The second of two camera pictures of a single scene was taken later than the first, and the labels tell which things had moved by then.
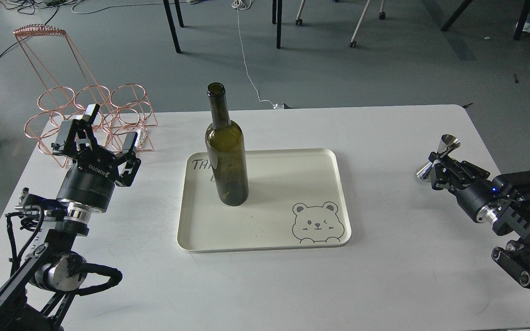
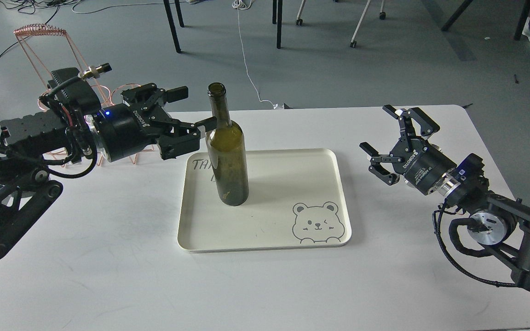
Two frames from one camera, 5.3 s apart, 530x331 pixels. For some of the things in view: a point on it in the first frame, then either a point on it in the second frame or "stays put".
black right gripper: (470, 196) to (424, 165)
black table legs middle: (279, 19) stays put
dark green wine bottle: (227, 150) stays put
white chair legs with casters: (353, 43) stays put
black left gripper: (89, 181) to (123, 129)
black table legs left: (171, 22) stays put
